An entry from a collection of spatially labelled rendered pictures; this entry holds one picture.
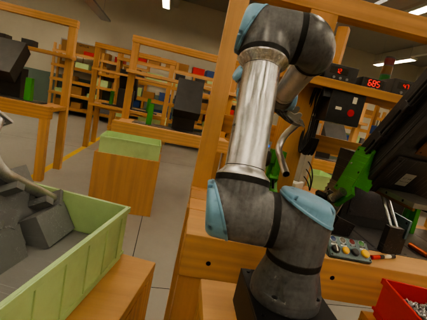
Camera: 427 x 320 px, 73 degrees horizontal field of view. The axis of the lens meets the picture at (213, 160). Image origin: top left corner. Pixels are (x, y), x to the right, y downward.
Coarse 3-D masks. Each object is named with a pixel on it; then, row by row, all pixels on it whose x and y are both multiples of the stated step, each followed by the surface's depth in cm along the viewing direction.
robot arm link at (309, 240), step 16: (288, 192) 57; (304, 192) 61; (288, 208) 56; (304, 208) 54; (320, 208) 54; (288, 224) 55; (304, 224) 54; (320, 224) 54; (272, 240) 55; (288, 240) 55; (304, 240) 55; (320, 240) 55; (288, 256) 56; (304, 256) 55; (320, 256) 56
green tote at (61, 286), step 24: (72, 192) 89; (72, 216) 89; (96, 216) 88; (120, 216) 81; (96, 240) 70; (120, 240) 86; (72, 264) 61; (96, 264) 73; (24, 288) 47; (48, 288) 54; (72, 288) 63; (0, 312) 42; (24, 312) 48; (48, 312) 56
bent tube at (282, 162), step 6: (300, 120) 126; (294, 126) 125; (288, 132) 127; (282, 138) 128; (276, 144) 129; (282, 144) 128; (276, 150) 126; (276, 156) 124; (282, 156) 121; (282, 162) 118; (282, 168) 115; (282, 174) 114; (288, 174) 115
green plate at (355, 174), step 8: (360, 152) 121; (352, 160) 124; (360, 160) 119; (368, 160) 114; (352, 168) 121; (360, 168) 116; (368, 168) 116; (344, 176) 124; (352, 176) 119; (360, 176) 115; (368, 176) 117; (336, 184) 127; (344, 184) 121; (352, 184) 116; (360, 184) 117; (368, 184) 117
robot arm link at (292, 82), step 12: (312, 24) 63; (324, 24) 64; (312, 36) 63; (324, 36) 64; (312, 48) 64; (324, 48) 65; (300, 60) 67; (312, 60) 67; (324, 60) 68; (288, 72) 83; (300, 72) 75; (312, 72) 73; (288, 84) 87; (300, 84) 84; (276, 96) 99; (288, 96) 94; (276, 108) 107; (288, 108) 105
